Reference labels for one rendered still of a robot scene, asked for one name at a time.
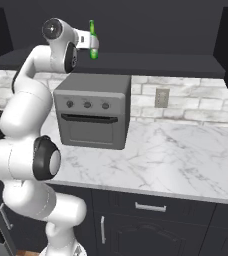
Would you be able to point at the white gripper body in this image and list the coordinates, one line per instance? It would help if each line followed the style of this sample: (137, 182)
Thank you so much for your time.
(94, 42)

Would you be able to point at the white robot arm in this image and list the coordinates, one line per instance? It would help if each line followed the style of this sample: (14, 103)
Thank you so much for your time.
(26, 113)

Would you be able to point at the green beer bottle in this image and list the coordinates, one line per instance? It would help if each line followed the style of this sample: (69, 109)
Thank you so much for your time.
(94, 53)

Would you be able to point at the dark base cabinet door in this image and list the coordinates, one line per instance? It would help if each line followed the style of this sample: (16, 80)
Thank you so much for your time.
(146, 238)
(224, 233)

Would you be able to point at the grey toaster oven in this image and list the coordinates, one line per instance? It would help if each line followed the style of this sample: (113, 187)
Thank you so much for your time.
(92, 123)

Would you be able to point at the dark drawer front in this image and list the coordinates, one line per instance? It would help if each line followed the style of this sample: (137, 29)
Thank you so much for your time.
(186, 205)

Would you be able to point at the dark open wall cabinet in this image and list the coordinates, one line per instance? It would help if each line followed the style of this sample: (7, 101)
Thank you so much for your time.
(146, 33)

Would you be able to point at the grey wall socket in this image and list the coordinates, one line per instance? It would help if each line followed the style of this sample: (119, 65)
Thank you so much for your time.
(162, 98)

